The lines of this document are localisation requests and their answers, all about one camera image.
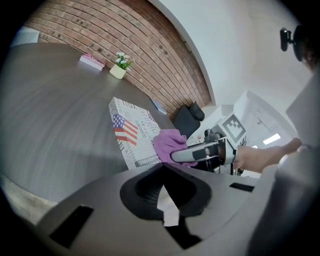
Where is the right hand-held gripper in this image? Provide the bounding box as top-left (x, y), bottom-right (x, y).
top-left (169, 112), bottom-right (248, 166)

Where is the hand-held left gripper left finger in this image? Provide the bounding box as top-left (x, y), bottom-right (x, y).
top-left (34, 162), bottom-right (181, 255)

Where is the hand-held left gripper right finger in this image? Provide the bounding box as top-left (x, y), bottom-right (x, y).
top-left (162, 162), bottom-right (278, 250)

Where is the purple cloth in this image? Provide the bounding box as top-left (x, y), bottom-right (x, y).
top-left (152, 128), bottom-right (200, 168)

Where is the white printed flag book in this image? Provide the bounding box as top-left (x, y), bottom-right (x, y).
top-left (108, 96), bottom-right (162, 171)

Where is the person's right forearm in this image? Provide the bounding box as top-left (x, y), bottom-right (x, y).
top-left (234, 137), bottom-right (302, 173)

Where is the pink book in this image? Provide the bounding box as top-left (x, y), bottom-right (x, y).
top-left (79, 53), bottom-right (106, 71)

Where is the black office chair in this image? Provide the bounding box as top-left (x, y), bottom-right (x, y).
top-left (172, 101), bottom-right (206, 141)

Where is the blue notebook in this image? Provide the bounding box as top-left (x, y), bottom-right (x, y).
top-left (149, 98), bottom-right (168, 115)

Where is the white ceiling light panel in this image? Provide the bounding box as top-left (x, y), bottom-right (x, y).
top-left (262, 133), bottom-right (281, 146)

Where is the person's white shirt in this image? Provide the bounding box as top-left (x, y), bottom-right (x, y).
top-left (247, 72), bottom-right (320, 256)

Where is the potted white flower plant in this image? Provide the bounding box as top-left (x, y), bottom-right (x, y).
top-left (109, 51), bottom-right (136, 80)

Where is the black head-worn camera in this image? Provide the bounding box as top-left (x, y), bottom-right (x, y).
top-left (279, 26), bottom-right (297, 53)

